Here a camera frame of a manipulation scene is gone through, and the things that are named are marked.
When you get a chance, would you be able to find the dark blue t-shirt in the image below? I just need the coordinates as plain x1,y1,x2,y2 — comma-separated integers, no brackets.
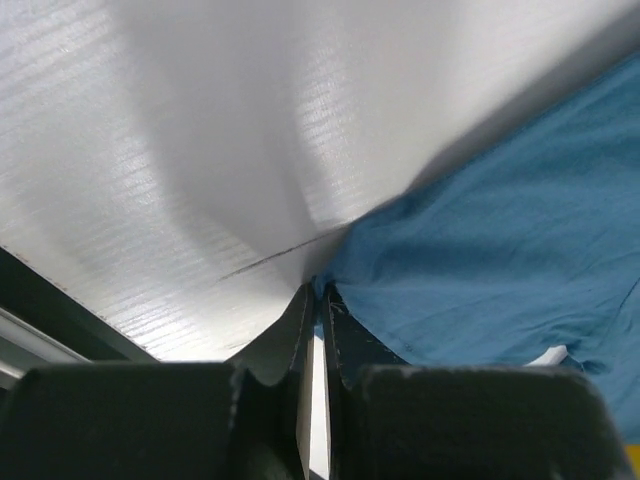
313,55,639,444

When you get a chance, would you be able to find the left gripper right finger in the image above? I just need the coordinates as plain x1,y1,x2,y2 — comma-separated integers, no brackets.
321,287,633,479

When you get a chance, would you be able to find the white t-shirt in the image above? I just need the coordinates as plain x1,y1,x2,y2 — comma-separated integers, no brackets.
528,345,568,367

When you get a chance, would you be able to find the yellow plastic bin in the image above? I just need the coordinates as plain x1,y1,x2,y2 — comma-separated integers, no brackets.
617,443,640,480

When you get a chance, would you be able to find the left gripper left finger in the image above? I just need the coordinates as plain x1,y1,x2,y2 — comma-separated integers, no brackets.
1,285,314,479

